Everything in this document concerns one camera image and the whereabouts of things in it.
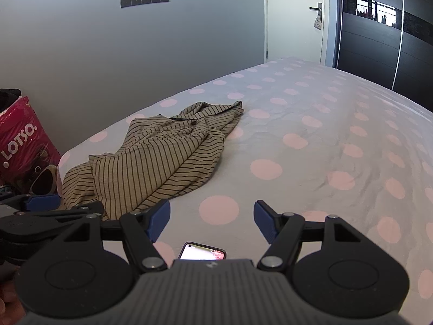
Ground grey wall switch panel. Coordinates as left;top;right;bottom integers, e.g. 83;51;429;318
120;0;170;8

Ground dark sliding wardrobe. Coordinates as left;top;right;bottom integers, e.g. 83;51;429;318
333;0;433;104

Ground white door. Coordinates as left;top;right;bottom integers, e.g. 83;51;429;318
264;0;334;65

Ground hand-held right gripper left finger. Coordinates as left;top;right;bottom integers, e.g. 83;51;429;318
51;199;170;273

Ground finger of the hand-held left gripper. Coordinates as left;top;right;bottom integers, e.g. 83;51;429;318
23;194;61;212
14;201;105;234

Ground dark cloth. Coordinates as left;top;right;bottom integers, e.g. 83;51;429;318
0;89;21;112

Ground beige shoe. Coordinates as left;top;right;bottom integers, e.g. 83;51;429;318
30;164;59;195

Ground pink plastic bag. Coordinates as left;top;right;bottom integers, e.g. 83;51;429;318
0;95;62;195

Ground beige striped pants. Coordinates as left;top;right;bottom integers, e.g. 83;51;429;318
60;101;245;220

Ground black smartphone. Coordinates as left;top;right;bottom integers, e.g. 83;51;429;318
178;242;227;261

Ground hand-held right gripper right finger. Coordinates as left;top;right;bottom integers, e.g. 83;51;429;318
254;200;376;273

